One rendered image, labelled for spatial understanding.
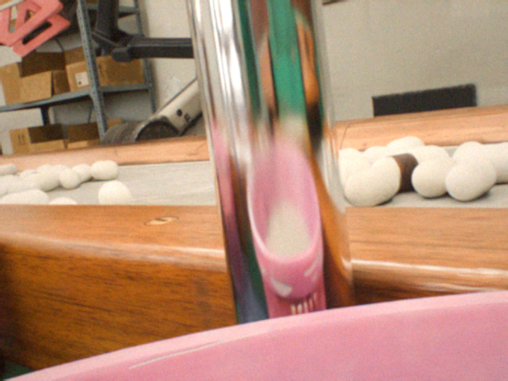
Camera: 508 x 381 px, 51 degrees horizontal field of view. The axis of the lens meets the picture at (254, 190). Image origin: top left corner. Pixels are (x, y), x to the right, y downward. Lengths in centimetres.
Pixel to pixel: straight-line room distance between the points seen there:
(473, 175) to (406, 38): 223
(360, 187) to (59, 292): 15
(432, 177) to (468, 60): 214
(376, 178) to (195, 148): 40
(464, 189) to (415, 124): 24
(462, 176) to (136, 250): 16
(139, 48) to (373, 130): 129
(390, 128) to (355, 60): 207
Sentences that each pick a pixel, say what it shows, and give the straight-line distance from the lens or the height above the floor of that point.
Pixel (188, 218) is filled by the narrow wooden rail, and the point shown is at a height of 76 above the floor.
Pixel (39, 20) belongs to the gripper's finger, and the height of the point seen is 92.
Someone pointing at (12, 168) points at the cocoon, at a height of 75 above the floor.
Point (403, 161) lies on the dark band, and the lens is 30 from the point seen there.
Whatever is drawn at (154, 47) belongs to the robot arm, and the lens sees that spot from 170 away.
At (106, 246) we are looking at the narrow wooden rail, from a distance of 17.
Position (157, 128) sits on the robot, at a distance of 101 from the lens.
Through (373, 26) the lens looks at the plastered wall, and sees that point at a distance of 254.
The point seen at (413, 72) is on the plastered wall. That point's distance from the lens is 247.
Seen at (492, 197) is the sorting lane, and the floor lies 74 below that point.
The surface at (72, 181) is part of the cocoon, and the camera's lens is 55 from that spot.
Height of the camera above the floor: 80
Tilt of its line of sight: 9 degrees down
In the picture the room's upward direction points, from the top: 8 degrees counter-clockwise
